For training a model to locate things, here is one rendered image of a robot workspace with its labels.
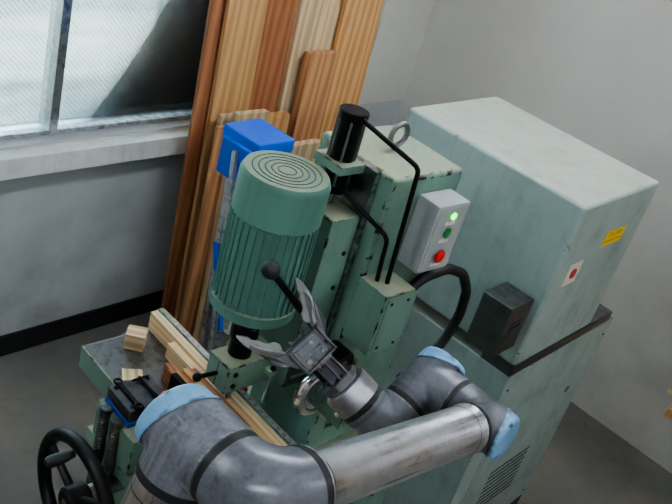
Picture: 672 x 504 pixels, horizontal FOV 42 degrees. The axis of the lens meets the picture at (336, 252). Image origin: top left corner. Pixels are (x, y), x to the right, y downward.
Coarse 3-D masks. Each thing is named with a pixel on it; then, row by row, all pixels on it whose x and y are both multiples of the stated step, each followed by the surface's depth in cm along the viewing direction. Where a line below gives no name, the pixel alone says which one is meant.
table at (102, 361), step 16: (96, 352) 198; (112, 352) 199; (128, 352) 201; (144, 352) 202; (160, 352) 204; (96, 368) 195; (112, 368) 195; (128, 368) 196; (144, 368) 198; (160, 368) 199; (96, 384) 196; (112, 384) 191; (160, 384) 194; (128, 480) 173
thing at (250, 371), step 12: (216, 360) 181; (228, 360) 181; (240, 360) 182; (252, 360) 183; (264, 360) 185; (228, 372) 179; (240, 372) 181; (252, 372) 184; (216, 384) 182; (228, 384) 181; (240, 384) 184; (252, 384) 187
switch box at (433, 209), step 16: (432, 192) 178; (448, 192) 180; (416, 208) 177; (432, 208) 174; (448, 208) 175; (464, 208) 179; (416, 224) 178; (432, 224) 175; (416, 240) 179; (432, 240) 177; (448, 240) 181; (400, 256) 183; (416, 256) 179; (432, 256) 181; (448, 256) 185; (416, 272) 180
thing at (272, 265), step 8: (264, 264) 151; (272, 264) 150; (264, 272) 150; (272, 272) 150; (280, 272) 152; (280, 280) 154; (280, 288) 156; (288, 288) 157; (288, 296) 159; (296, 304) 161; (336, 344) 182; (336, 352) 180; (344, 352) 180; (344, 360) 181; (352, 360) 183
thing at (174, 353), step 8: (168, 344) 201; (176, 344) 202; (168, 352) 202; (176, 352) 199; (184, 352) 200; (168, 360) 202; (176, 360) 200; (184, 360) 197; (192, 360) 198; (192, 368) 196; (200, 368) 197; (256, 432) 184
